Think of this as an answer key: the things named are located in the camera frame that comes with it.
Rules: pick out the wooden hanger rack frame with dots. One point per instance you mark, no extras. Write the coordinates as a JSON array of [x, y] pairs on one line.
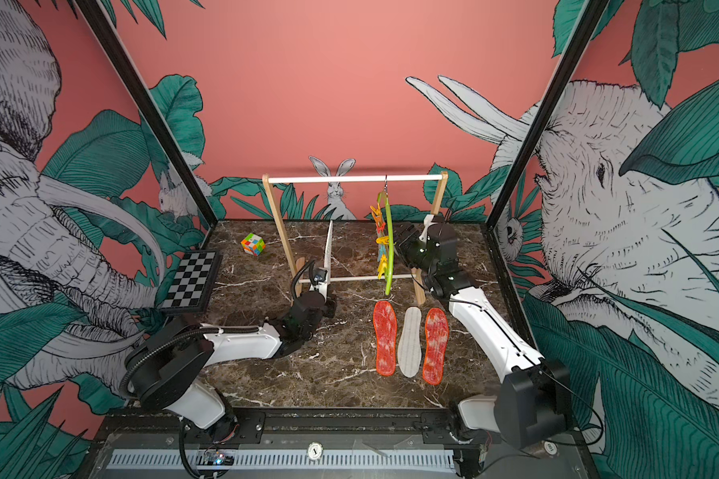
[[350, 235]]

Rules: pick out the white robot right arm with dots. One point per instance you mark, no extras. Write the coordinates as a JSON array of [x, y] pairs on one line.
[[534, 402]]

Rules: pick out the green clip hanger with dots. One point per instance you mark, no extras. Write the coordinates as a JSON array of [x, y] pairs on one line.
[[381, 215]]

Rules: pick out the colourful puzzle cube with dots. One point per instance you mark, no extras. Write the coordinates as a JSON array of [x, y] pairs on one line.
[[253, 244]]

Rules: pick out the white smooth insole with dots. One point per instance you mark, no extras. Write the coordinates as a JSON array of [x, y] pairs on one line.
[[328, 256]]

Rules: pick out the grey textured insole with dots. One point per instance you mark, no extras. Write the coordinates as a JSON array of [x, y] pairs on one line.
[[409, 346]]

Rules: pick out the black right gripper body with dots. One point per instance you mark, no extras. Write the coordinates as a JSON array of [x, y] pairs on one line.
[[416, 255]]

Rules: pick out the white perforated rail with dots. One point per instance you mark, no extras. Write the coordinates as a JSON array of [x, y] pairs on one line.
[[289, 459]]

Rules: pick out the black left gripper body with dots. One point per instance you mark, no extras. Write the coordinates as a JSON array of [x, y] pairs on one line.
[[330, 307]]

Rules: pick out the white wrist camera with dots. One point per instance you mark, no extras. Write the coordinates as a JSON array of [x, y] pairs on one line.
[[427, 222], [320, 281]]

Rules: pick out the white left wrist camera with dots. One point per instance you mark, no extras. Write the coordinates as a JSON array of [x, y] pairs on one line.
[[320, 281]]

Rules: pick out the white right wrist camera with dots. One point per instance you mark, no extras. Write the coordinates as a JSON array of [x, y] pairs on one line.
[[427, 222]]

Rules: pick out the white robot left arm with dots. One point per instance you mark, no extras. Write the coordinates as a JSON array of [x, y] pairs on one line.
[[163, 373]]

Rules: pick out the red orange-edged insole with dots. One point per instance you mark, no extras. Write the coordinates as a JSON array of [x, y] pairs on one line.
[[436, 339], [385, 325]]

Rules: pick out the black white checkerboard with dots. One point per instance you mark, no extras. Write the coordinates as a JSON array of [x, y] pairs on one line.
[[192, 283]]

